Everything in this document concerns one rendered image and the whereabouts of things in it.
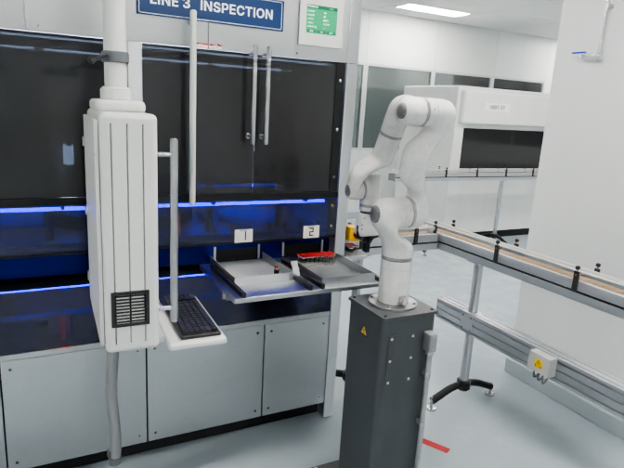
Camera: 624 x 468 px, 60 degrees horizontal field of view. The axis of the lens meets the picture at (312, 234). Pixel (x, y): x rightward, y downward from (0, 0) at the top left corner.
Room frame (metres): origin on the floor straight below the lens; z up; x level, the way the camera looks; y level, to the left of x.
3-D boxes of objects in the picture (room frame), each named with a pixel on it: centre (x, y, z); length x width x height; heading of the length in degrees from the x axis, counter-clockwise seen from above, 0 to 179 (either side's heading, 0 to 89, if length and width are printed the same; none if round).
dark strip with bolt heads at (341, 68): (2.58, -0.09, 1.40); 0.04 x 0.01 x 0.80; 118
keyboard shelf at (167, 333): (1.89, 0.49, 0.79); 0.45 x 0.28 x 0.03; 26
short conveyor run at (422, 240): (2.93, -0.39, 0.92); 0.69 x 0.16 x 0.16; 118
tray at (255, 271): (2.29, 0.26, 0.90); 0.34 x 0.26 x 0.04; 28
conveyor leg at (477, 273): (2.84, -0.91, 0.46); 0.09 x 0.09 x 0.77; 28
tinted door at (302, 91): (2.50, 0.08, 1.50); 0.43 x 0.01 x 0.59; 118
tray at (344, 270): (2.35, -0.09, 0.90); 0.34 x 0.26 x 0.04; 28
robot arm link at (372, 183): (2.23, -0.23, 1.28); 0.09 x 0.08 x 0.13; 118
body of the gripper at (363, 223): (2.23, -0.23, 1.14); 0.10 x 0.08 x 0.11; 118
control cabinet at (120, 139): (1.83, 0.67, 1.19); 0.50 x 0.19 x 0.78; 26
